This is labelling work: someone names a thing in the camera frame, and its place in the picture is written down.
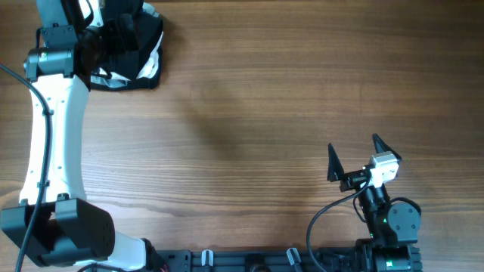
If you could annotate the white black-print t-shirt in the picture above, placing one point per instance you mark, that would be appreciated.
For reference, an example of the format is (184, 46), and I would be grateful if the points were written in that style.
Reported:
(149, 68)

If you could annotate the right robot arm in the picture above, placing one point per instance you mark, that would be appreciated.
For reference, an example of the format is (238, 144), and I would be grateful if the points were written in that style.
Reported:
(393, 224)

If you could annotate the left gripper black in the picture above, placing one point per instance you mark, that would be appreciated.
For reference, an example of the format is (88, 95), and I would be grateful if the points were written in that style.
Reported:
(114, 29)

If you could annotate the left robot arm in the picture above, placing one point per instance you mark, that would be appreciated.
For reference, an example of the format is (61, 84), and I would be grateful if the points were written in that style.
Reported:
(54, 225)

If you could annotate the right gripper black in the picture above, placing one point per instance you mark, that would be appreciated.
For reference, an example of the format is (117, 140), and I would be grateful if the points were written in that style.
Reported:
(335, 174)

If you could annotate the black t-shirt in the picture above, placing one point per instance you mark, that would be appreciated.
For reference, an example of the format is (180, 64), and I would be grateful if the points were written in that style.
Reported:
(132, 41)

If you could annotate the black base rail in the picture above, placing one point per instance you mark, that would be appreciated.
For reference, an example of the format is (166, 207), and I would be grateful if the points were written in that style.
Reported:
(264, 260)

